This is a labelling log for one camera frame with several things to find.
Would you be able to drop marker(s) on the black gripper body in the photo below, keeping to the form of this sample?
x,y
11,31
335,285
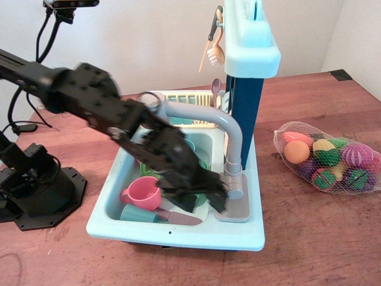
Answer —
x,y
182,174

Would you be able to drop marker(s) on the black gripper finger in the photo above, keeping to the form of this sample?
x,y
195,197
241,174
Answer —
x,y
218,200
184,201

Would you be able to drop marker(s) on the grey toy faucet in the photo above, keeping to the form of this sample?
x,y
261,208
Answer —
x,y
237,204

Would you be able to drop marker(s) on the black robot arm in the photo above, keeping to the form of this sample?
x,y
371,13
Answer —
x,y
89,93

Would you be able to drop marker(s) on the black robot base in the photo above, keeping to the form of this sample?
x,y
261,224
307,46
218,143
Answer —
x,y
36,191

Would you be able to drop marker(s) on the green toy tray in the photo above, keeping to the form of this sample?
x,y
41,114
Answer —
x,y
144,171

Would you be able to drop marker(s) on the pink toy knife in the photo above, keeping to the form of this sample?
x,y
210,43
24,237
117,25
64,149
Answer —
x,y
177,218

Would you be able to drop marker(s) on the teal toy plate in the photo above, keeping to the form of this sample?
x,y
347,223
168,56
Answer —
x,y
203,158

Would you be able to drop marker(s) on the pink toy cup front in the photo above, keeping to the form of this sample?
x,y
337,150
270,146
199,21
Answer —
x,y
143,192

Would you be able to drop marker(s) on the light blue toy sink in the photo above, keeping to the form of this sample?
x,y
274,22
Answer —
x,y
212,233

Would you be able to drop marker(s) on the yellow toy dish rack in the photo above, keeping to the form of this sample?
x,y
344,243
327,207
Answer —
x,y
195,97

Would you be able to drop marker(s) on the purple toy spoon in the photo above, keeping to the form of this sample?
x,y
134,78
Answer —
x,y
215,89

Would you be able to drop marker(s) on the hanging toy utensils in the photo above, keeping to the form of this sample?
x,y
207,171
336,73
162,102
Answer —
x,y
213,51

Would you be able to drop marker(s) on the light blue toy shelf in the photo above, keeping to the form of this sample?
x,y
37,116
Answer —
x,y
251,56

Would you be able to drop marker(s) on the net bag of toy food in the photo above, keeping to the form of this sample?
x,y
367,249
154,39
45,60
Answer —
x,y
330,164

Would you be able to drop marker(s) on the camera on mount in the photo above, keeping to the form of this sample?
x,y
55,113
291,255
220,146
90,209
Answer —
x,y
64,10

